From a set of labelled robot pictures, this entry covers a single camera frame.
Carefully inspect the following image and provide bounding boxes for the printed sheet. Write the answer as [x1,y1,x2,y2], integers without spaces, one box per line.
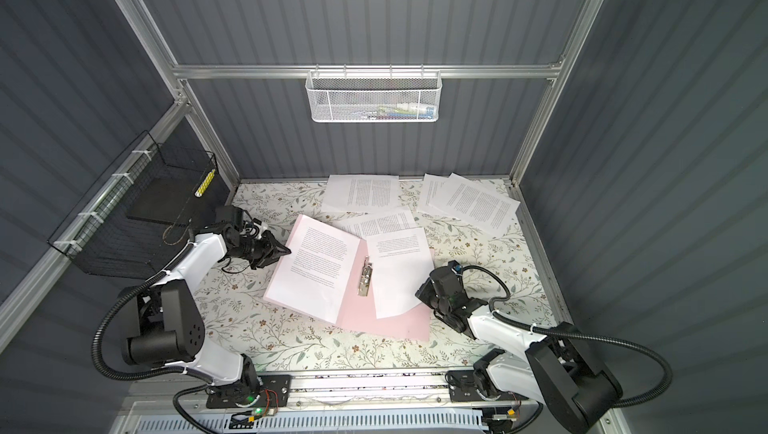
[417,174,447,216]
[366,227,434,319]
[432,173,519,238]
[263,214,362,324]
[321,174,400,214]

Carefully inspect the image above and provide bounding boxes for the pink paper folder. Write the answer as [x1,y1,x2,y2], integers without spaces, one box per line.
[262,213,434,343]

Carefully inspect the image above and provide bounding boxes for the white sheet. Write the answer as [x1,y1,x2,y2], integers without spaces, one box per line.
[333,207,418,239]

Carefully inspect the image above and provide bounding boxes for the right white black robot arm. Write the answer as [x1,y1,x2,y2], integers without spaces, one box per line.
[415,261,623,433]

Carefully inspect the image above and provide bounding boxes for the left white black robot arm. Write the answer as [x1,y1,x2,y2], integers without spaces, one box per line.
[117,205,291,407]

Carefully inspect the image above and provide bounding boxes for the metal folder clip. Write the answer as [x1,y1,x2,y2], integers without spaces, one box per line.
[358,256,373,297]

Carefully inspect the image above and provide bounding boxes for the yellow marker pen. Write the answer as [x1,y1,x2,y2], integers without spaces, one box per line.
[194,168,217,198]

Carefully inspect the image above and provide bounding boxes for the black flat pad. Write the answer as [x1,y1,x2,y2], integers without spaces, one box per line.
[127,178,206,226]

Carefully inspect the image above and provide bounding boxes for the markers in white basket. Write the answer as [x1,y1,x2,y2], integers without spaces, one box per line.
[347,102,438,120]

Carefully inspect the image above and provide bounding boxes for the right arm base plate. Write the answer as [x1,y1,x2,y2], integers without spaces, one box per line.
[444,369,528,403]

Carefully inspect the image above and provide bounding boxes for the black wire basket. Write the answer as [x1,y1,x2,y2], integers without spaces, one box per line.
[48,131,228,279]

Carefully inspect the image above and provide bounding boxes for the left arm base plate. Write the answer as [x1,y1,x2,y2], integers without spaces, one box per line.
[205,374,293,409]

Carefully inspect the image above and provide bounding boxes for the white wire mesh basket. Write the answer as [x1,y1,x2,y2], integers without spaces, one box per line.
[305,72,443,123]

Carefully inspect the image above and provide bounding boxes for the aluminium front rail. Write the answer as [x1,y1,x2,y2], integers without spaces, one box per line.
[119,364,607,417]

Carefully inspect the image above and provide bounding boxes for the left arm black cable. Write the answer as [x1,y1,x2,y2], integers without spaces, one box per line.
[91,217,253,434]

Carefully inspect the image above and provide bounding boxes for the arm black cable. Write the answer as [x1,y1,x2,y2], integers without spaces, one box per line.
[461,263,674,434]
[91,217,253,434]

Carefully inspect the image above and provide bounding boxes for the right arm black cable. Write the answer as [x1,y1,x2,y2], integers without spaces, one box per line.
[461,263,674,434]

